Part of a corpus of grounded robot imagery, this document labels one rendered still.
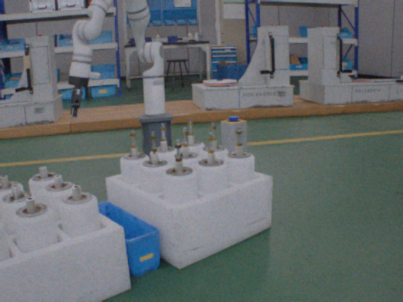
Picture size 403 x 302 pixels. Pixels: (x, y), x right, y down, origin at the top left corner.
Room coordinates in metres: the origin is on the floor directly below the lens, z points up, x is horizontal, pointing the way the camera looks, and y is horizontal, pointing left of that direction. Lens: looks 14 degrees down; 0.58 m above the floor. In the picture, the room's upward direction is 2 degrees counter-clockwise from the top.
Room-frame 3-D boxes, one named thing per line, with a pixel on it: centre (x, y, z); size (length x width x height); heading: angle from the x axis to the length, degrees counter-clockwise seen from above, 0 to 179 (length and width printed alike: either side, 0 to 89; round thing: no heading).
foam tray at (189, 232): (1.22, 0.02, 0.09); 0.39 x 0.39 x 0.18; 39
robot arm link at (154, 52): (1.76, 0.16, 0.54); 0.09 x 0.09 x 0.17; 74
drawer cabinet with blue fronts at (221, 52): (7.03, -0.55, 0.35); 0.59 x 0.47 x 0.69; 10
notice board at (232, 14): (7.60, -0.93, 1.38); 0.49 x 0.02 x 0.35; 100
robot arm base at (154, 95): (1.76, 0.16, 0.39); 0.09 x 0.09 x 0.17; 10
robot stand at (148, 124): (1.76, 0.16, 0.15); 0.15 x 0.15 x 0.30; 10
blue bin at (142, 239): (1.04, 0.23, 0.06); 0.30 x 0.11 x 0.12; 40
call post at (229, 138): (1.46, -0.16, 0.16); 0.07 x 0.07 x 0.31; 39
